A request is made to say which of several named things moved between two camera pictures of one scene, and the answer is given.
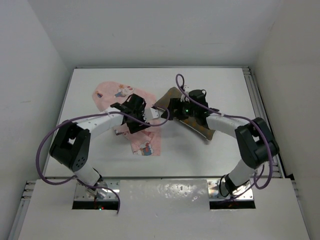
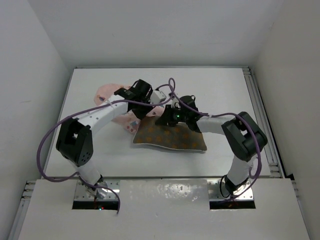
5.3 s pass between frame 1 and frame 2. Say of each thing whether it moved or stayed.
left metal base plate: stayed
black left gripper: moved
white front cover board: stayed
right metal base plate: stayed
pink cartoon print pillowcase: moved
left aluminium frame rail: stayed
